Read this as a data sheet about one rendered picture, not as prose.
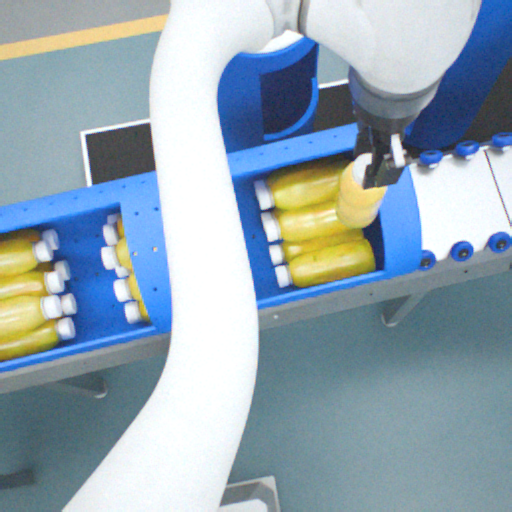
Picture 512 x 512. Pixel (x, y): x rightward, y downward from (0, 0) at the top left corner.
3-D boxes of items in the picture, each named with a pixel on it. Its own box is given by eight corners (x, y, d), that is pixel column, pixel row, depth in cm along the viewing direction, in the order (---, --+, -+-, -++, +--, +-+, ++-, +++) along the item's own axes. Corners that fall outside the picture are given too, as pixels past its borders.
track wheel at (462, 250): (475, 242, 133) (471, 236, 134) (452, 248, 133) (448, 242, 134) (475, 260, 135) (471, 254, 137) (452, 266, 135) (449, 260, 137)
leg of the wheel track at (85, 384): (109, 395, 226) (43, 379, 166) (92, 399, 226) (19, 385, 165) (106, 377, 228) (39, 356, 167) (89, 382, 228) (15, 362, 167)
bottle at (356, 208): (335, 230, 108) (344, 195, 92) (333, 191, 110) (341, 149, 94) (378, 229, 108) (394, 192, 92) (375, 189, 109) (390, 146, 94)
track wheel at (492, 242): (514, 233, 133) (509, 227, 134) (491, 238, 133) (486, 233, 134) (513, 251, 136) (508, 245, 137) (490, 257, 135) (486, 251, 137)
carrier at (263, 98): (217, 190, 227) (302, 208, 224) (174, 41, 142) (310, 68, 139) (238, 112, 234) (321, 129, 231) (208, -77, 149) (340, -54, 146)
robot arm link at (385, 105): (434, -5, 65) (422, 32, 71) (339, 20, 65) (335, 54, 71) (463, 81, 63) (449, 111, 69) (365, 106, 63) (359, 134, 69)
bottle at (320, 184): (347, 157, 128) (261, 177, 128) (354, 160, 121) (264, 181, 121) (354, 191, 129) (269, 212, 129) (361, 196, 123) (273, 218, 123)
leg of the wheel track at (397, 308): (400, 324, 228) (440, 283, 167) (383, 328, 228) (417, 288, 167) (395, 307, 229) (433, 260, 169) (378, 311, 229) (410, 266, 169)
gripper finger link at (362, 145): (358, 138, 86) (356, 132, 86) (353, 159, 93) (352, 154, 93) (381, 132, 86) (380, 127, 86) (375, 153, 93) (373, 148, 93)
